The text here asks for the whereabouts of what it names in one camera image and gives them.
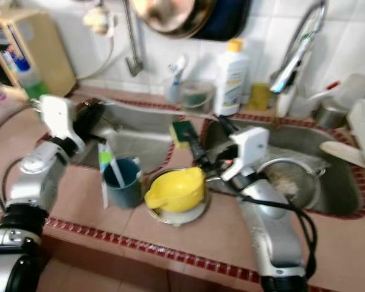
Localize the pale wooden spatula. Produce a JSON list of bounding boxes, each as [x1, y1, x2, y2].
[[319, 141, 365, 170]]

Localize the white tap filter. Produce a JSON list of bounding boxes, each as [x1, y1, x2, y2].
[[83, 3, 113, 36]]

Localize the hanging steel pan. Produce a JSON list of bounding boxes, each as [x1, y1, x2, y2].
[[130, 0, 218, 38]]

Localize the chrome sink faucet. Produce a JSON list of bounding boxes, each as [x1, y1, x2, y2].
[[269, 0, 329, 95]]

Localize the clear cup green scourer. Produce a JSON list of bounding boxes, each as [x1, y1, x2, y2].
[[179, 80, 214, 114]]

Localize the yellow green dish sponge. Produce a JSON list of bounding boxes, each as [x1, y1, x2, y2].
[[169, 120, 198, 148]]

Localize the clear plastic tub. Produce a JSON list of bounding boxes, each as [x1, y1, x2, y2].
[[332, 73, 365, 109]]

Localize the white blue toothbrush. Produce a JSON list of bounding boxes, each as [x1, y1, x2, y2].
[[170, 55, 188, 86]]

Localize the metal mesh strainer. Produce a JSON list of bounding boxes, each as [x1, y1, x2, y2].
[[259, 157, 327, 210]]

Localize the beige water ionizer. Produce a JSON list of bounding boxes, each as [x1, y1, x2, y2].
[[0, 7, 77, 101]]

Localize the small steel cup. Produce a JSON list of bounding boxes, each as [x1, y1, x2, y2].
[[313, 100, 350, 130]]

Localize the steel sink basin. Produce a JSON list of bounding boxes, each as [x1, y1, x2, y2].
[[70, 100, 174, 171], [201, 119, 364, 217]]

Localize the grey wall tap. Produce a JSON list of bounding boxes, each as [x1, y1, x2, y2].
[[122, 0, 144, 78]]

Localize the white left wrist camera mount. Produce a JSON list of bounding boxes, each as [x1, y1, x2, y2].
[[38, 94, 86, 153]]

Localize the thin white stick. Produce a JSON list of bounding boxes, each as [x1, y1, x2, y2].
[[109, 159, 123, 186]]

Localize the white bottle yellow cap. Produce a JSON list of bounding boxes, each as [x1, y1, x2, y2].
[[213, 38, 250, 116]]

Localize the plain yellow sponge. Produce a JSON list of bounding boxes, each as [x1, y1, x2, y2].
[[246, 82, 273, 111]]

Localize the hanging dark blue pan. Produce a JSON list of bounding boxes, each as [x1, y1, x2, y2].
[[192, 0, 253, 42]]

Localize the beige filter hose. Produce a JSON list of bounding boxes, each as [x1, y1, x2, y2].
[[76, 33, 115, 81]]

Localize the white green stick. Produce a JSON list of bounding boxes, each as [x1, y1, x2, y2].
[[97, 145, 110, 207]]

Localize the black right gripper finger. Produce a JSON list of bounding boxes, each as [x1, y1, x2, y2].
[[213, 114, 239, 139], [182, 134, 207, 168]]

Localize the blue-grey mug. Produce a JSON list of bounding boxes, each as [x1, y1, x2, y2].
[[102, 157, 142, 209]]

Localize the white red-tipped utensil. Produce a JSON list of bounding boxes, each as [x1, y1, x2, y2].
[[307, 81, 341, 101]]

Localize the white dish rack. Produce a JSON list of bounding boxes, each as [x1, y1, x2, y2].
[[347, 99, 365, 183]]

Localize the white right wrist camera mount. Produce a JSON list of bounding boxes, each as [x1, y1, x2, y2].
[[220, 127, 269, 182]]

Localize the stainless steel bowl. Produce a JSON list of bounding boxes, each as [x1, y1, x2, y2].
[[144, 170, 209, 226]]

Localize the green dish soap bottle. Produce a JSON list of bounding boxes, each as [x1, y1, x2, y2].
[[15, 58, 49, 101]]

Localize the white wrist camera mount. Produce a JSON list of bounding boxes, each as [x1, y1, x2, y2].
[[38, 94, 86, 153], [220, 127, 269, 182]]

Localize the clear toothbrush cup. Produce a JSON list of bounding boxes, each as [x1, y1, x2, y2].
[[164, 78, 183, 104]]

